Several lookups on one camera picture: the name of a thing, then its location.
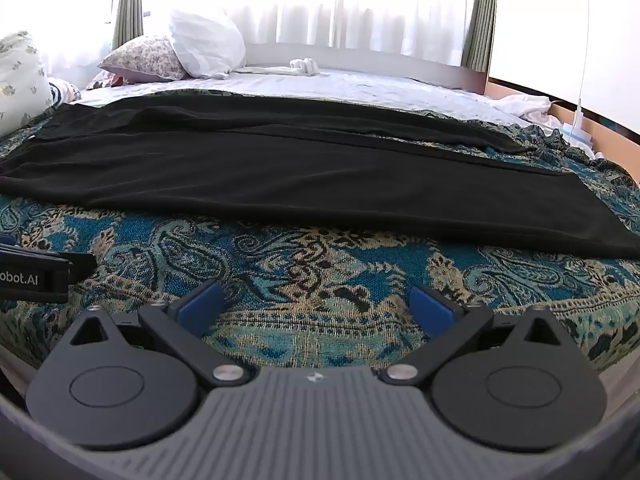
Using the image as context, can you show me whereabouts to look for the black pants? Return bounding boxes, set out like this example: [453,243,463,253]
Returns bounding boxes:
[0,94,640,260]

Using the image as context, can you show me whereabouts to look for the white pillow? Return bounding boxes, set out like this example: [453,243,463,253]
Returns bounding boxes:
[167,9,247,80]

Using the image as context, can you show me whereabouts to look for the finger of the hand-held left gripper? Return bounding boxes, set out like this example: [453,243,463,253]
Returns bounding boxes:
[64,253,99,287]

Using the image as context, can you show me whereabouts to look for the white cable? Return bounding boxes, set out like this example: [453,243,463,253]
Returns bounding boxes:
[570,0,592,136]

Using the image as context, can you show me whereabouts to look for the floral pillow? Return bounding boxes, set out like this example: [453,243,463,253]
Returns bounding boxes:
[98,35,191,83]

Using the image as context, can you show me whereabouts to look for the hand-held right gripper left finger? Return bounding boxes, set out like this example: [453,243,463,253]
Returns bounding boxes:
[66,280,252,389]

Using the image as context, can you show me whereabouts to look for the bed frame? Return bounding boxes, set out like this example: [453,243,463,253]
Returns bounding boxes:
[244,42,488,96]

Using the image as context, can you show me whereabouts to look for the grey-green curtain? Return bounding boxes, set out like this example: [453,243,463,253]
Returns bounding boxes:
[462,0,500,73]
[111,0,146,51]

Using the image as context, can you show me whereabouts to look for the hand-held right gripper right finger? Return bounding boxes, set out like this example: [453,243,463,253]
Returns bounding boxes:
[378,286,566,389]

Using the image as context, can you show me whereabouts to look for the crumpled white cloth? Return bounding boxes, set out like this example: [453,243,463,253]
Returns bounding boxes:
[487,92,608,158]

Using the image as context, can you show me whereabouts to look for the teal paisley blanket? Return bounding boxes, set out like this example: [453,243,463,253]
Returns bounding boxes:
[0,87,640,386]

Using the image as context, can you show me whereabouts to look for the sheer white curtain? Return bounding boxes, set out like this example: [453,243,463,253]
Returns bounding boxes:
[140,0,481,63]

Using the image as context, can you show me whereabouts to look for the white flower print cushion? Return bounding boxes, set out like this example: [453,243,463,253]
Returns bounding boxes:
[0,31,55,138]

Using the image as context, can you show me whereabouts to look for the striped cloth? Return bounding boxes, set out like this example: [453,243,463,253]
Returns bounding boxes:
[47,76,83,106]

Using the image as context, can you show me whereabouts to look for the white bed sheet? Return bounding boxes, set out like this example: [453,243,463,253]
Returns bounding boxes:
[75,64,556,132]

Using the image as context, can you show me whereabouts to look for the small clear object on bed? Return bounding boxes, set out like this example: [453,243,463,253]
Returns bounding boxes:
[289,57,322,77]

